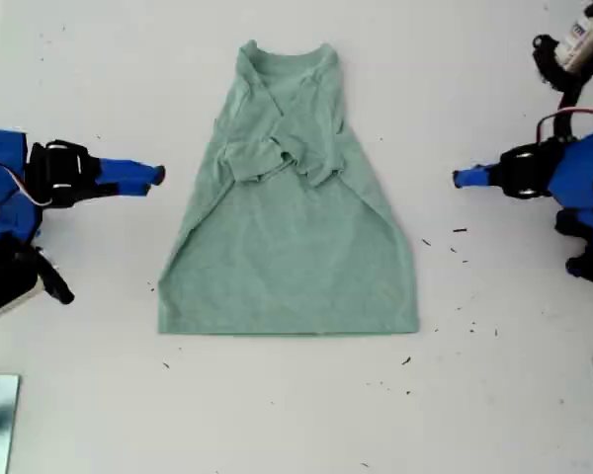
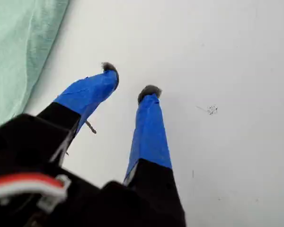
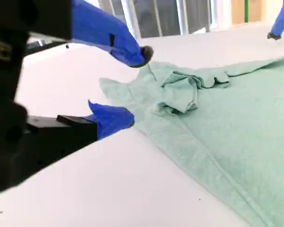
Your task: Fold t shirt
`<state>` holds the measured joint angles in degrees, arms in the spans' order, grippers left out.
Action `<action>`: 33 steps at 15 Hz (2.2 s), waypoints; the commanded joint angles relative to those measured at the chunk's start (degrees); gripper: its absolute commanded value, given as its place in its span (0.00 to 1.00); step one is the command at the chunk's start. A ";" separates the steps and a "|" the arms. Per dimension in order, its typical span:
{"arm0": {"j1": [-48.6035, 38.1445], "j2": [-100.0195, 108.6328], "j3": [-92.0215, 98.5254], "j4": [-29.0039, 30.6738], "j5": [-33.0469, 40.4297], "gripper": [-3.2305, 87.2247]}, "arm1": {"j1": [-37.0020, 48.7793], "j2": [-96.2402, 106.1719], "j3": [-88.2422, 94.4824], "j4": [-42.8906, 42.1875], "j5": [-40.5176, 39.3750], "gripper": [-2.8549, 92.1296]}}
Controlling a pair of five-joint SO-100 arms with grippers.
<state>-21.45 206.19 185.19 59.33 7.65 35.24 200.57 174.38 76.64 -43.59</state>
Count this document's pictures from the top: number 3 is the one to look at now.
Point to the green t-shirt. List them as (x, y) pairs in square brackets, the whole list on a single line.
[(227, 130)]

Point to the wooden panel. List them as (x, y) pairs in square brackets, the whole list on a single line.
[(256, 10)]

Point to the green pole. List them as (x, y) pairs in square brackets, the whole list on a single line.
[(246, 10)]

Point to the white window frame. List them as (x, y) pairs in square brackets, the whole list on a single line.
[(156, 19)]

